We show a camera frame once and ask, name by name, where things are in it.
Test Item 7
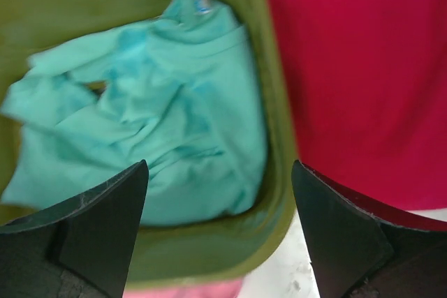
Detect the olive green plastic bin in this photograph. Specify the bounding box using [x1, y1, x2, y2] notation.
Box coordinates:
[1, 0, 297, 290]

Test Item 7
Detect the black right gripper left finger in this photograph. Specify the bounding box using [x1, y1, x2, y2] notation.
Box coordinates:
[1, 161, 149, 297]

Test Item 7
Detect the red folded t shirt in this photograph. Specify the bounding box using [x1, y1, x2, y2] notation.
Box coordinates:
[268, 0, 446, 231]

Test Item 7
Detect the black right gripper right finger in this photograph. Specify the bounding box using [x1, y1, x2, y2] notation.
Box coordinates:
[291, 161, 446, 298]

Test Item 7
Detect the pink t shirt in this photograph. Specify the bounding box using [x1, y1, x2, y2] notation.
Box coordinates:
[123, 278, 243, 298]

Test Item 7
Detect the teal t shirt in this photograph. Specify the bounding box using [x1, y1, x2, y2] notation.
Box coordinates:
[1, 0, 268, 225]

